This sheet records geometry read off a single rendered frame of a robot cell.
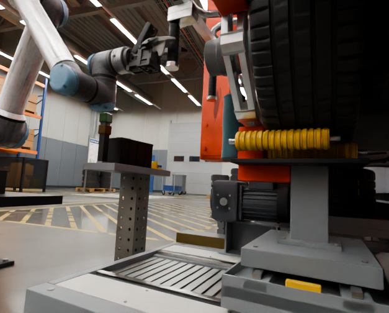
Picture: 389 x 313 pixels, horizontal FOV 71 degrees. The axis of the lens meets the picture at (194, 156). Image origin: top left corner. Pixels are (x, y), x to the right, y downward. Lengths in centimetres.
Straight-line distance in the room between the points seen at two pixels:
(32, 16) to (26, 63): 30
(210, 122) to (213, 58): 53
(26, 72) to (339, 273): 137
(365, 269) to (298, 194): 25
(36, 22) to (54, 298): 88
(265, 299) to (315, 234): 25
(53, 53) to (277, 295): 95
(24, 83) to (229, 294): 121
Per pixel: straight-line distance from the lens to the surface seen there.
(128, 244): 133
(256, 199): 116
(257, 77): 71
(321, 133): 76
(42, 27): 116
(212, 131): 146
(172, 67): 93
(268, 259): 72
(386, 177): 1454
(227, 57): 77
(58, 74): 97
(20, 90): 147
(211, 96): 120
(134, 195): 130
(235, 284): 71
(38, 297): 88
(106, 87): 104
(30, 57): 146
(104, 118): 120
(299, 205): 85
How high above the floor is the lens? 37
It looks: 6 degrees up
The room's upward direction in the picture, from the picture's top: 3 degrees clockwise
